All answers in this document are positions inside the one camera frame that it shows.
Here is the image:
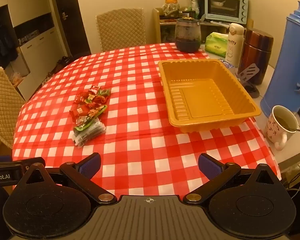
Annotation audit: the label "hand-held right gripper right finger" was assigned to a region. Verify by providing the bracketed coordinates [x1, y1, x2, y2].
[183, 153, 278, 205]

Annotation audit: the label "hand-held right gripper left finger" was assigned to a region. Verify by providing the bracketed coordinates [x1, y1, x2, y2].
[20, 152, 117, 205]

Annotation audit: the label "snack packets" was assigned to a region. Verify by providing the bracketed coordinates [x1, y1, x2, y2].
[73, 105, 108, 132]

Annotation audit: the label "large red snack packet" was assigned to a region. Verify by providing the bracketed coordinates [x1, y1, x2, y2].
[69, 106, 90, 118]

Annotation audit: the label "pile of mixed sweets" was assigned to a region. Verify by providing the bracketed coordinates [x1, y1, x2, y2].
[69, 85, 112, 147]

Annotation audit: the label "yellow plastic tray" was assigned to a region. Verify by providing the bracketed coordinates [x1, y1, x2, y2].
[158, 59, 262, 133]

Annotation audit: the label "red checked tablecloth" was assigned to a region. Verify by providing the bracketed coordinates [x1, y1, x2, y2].
[12, 42, 282, 198]

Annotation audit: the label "beige quilted chair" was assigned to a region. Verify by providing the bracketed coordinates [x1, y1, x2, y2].
[0, 67, 27, 150]

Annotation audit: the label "white patterned mug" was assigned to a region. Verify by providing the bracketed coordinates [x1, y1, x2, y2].
[266, 105, 299, 151]

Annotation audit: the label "row of shoes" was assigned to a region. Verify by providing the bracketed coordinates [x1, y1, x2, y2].
[41, 55, 73, 85]

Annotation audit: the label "grey phone stand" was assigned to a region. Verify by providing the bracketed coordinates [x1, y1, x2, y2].
[236, 63, 260, 98]

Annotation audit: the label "blue white small packet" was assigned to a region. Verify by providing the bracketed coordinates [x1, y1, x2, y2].
[218, 59, 237, 70]

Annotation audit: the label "dark hanging jacket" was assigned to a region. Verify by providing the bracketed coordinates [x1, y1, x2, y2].
[0, 22, 18, 63]

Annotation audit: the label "white cabinet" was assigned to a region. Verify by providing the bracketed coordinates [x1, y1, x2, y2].
[0, 0, 68, 100]

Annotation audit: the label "green tissue pack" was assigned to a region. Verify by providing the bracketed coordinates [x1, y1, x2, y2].
[205, 32, 229, 58]

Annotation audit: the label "white thermos bottle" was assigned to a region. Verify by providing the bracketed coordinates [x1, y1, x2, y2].
[226, 23, 245, 67]

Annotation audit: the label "brown metallic thermos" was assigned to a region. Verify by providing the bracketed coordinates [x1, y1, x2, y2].
[241, 27, 274, 85]

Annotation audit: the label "blue thermos jug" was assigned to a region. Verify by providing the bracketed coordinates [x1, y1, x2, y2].
[260, 0, 300, 117]

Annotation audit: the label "glass jar with dark liquid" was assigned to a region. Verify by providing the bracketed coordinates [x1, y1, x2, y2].
[175, 17, 202, 53]

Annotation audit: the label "dark door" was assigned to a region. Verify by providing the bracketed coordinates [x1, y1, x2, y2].
[52, 0, 92, 55]

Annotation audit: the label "quilted chair back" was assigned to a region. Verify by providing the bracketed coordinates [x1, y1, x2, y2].
[95, 8, 147, 52]

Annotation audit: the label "wooden shelf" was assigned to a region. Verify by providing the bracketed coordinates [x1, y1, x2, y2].
[152, 7, 254, 44]

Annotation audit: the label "light blue toaster oven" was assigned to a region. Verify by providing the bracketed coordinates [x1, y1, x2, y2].
[204, 0, 249, 25]

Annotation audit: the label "green white snack bag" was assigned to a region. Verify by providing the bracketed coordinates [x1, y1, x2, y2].
[189, 0, 201, 18]

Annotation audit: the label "glass jar with orange lid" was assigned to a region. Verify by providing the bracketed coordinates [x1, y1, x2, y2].
[162, 0, 182, 16]

